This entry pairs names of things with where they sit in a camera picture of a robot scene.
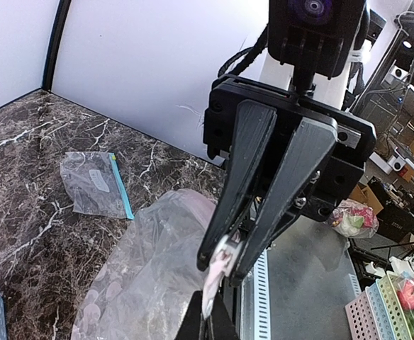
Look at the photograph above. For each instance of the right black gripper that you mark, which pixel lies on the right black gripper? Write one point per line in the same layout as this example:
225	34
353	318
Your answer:
308	147

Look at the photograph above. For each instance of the white cable duct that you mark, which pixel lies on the white cable duct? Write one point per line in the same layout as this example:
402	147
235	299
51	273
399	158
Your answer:
255	313

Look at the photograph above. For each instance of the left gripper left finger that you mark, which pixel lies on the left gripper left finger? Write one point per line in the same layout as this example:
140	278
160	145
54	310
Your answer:
193	326

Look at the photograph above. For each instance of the left black frame post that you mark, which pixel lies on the left black frame post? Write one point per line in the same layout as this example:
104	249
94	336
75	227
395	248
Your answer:
54	44

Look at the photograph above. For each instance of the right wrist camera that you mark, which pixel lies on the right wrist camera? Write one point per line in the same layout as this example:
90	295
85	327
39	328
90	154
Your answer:
315	37

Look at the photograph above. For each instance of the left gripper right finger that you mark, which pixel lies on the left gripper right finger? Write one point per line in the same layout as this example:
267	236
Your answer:
219	325

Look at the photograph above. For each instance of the cardboard box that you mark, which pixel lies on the cardboard box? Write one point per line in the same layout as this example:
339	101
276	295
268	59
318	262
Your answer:
364	195

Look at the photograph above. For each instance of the large pink zip bag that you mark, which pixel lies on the large pink zip bag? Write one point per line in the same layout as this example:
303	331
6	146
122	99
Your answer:
144	288

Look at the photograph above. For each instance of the stacked pastel baskets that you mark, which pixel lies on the stacked pastel baskets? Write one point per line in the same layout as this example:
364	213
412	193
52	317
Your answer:
384	310

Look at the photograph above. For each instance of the small blue zip bag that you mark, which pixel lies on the small blue zip bag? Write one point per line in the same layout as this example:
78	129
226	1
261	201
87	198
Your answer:
93	183

